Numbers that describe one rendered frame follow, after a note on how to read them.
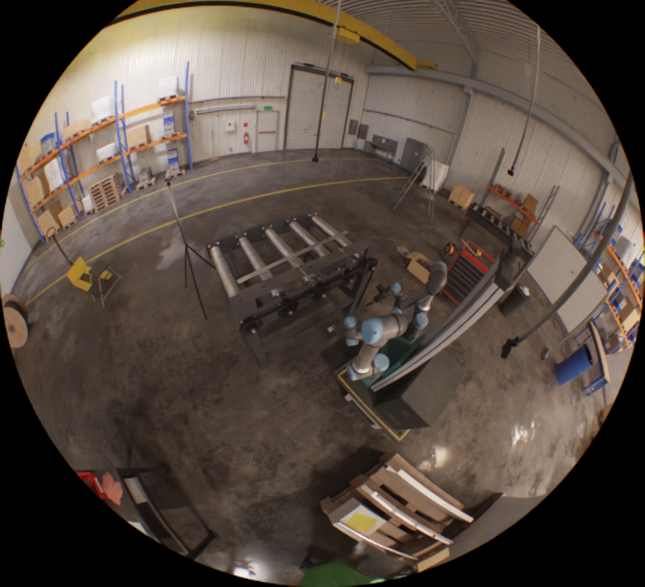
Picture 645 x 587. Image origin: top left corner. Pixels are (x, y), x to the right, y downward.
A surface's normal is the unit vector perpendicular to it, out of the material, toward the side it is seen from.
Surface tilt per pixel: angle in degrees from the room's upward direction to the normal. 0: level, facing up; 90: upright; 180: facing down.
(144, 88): 90
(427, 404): 0
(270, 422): 0
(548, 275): 90
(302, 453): 0
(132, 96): 90
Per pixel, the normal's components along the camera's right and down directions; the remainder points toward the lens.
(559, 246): -0.97, 0.06
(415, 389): 0.13, -0.72
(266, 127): 0.60, 0.60
